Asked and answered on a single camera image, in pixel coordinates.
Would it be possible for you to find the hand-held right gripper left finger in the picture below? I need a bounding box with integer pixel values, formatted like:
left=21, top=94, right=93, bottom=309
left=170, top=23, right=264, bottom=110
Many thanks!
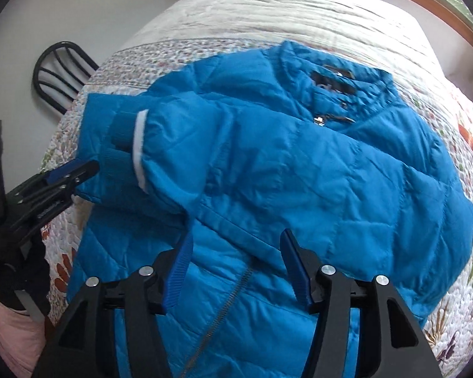
left=32, top=226, right=196, bottom=378

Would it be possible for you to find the wooden framed window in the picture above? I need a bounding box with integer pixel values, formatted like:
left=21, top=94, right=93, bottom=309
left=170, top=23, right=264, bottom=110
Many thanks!
left=319, top=0, right=473, bottom=48

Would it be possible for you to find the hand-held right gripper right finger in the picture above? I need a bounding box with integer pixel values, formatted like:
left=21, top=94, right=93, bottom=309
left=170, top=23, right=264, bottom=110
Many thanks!
left=280, top=228, right=444, bottom=378

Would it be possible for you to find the person's left hand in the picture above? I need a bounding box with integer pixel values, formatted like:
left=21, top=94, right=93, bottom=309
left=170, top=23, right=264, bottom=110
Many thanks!
left=0, top=236, right=53, bottom=322

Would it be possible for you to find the blue puffer jacket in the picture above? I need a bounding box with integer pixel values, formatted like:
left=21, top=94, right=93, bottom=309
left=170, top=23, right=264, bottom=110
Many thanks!
left=65, top=39, right=473, bottom=378

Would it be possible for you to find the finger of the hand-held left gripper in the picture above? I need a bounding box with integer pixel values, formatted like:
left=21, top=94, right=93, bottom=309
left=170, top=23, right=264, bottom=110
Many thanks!
left=9, top=194, right=75, bottom=256
left=6, top=159, right=101, bottom=206

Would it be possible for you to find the floral quilted bedspread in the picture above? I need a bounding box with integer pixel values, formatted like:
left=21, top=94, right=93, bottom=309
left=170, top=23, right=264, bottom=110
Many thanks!
left=39, top=0, right=473, bottom=378

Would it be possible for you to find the person's left forearm pink sleeve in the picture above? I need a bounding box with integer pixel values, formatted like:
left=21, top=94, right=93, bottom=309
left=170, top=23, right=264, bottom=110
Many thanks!
left=0, top=291, right=60, bottom=376

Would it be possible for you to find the black metal chair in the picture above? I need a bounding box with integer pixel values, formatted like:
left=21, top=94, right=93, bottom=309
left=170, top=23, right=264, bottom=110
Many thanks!
left=32, top=41, right=100, bottom=117

